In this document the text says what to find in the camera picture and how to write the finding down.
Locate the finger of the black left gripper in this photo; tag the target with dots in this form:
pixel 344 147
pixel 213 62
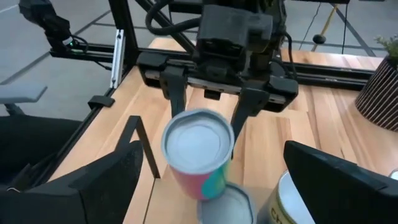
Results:
pixel 252 104
pixel 177 93

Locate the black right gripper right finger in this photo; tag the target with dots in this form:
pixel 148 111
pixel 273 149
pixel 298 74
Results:
pixel 342 199

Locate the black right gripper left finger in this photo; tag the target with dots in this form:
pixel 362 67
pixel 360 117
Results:
pixel 77 202

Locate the pink teal chicken soup can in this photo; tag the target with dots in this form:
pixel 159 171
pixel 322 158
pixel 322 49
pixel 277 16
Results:
pixel 199 146

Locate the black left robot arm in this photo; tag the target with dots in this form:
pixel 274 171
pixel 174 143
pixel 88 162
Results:
pixel 278 21

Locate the black framed wooden shelf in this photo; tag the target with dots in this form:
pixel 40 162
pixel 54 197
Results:
pixel 174 213

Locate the black chair with grey armrest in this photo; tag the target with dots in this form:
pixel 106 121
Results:
pixel 31 140

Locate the yellow rod with black knob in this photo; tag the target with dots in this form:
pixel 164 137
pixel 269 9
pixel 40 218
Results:
pixel 319 39

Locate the artificial plant in striped pot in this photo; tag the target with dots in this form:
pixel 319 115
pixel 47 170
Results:
pixel 379 96

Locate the black left wrist camera housing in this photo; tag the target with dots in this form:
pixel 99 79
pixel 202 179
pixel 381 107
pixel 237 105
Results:
pixel 233 25

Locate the black frame bracket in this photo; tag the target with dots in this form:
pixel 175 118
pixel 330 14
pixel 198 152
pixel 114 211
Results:
pixel 101 102

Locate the black aluminium table frame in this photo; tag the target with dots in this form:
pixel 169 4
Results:
pixel 329 73

